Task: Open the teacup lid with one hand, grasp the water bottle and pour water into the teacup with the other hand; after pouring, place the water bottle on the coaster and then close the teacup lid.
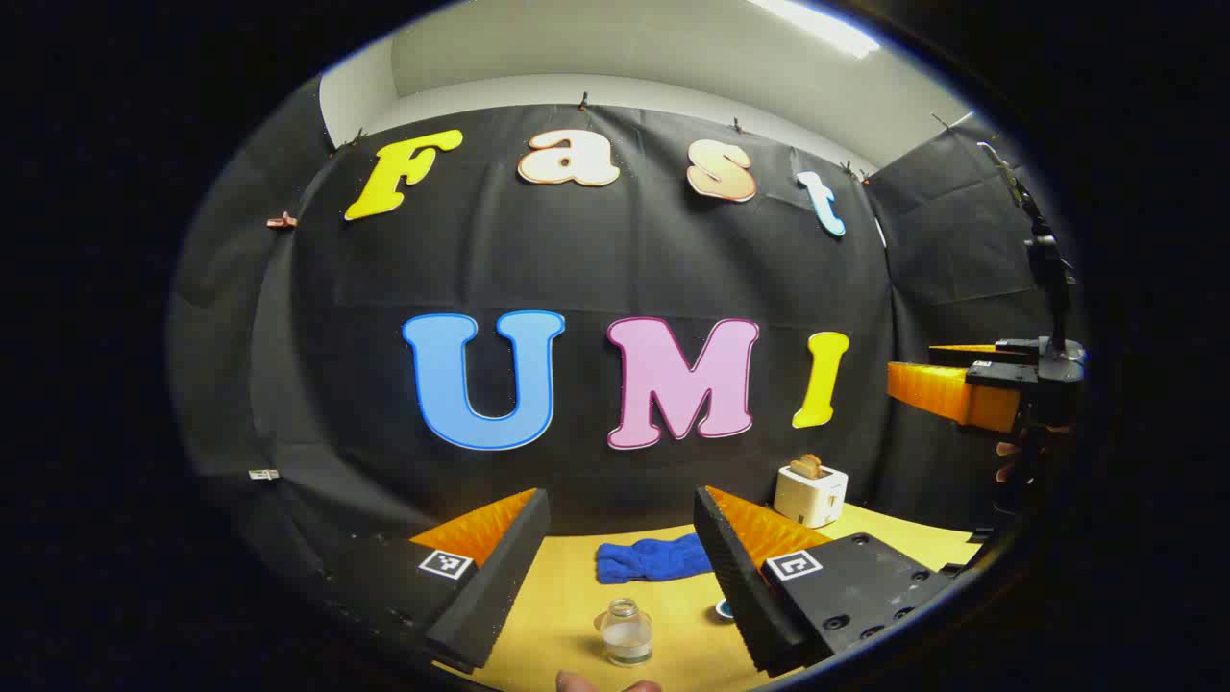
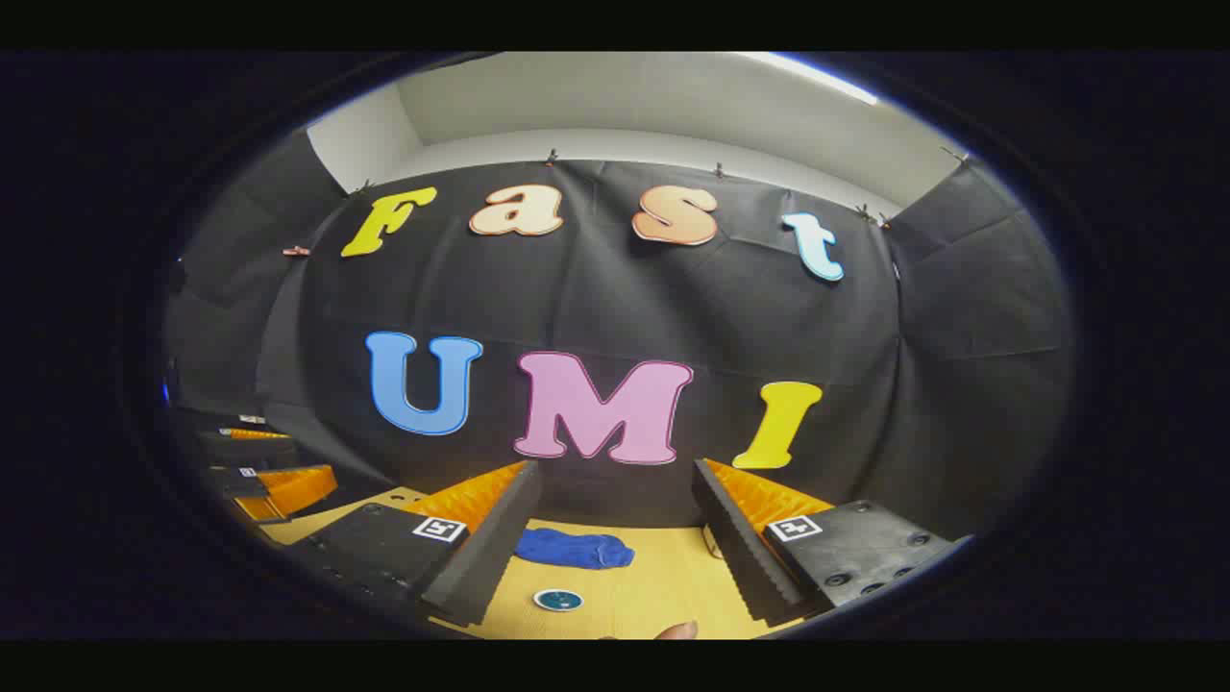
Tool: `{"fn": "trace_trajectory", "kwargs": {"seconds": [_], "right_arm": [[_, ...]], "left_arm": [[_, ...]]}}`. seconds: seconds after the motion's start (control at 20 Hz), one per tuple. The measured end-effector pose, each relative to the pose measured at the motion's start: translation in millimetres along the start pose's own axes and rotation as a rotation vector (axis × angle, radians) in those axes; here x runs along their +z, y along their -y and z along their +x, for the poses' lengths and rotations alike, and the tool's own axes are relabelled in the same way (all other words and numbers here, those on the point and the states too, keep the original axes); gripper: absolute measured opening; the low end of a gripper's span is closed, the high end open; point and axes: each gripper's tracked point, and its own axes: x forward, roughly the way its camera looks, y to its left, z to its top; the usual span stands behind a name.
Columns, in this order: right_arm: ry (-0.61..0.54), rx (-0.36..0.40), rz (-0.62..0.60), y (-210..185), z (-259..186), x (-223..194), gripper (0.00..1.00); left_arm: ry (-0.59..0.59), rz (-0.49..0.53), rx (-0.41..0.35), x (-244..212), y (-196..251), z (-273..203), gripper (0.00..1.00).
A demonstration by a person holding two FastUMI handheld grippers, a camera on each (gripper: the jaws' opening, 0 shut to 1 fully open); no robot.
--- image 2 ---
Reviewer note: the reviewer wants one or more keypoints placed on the black backdrop cloth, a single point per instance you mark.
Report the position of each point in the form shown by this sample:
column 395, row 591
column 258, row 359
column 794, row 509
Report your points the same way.
column 596, row 298

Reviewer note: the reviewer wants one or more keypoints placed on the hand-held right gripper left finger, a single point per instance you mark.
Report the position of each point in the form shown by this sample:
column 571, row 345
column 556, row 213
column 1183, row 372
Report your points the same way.
column 500, row 548

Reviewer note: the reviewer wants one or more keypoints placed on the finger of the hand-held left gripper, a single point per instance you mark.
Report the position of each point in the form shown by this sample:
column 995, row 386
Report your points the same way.
column 245, row 444
column 288, row 485

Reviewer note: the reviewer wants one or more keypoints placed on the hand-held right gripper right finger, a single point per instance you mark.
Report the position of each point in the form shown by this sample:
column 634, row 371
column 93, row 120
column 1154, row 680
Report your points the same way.
column 740, row 553

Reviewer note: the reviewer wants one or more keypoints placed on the blue cloth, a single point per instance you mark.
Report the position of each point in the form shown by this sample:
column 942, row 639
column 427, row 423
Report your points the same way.
column 574, row 550

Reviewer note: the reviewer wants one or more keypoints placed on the white toaster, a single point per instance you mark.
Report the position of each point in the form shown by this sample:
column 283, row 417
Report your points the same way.
column 712, row 540

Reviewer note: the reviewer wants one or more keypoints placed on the white teacup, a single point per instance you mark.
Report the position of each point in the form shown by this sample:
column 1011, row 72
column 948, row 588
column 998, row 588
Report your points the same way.
column 558, row 610

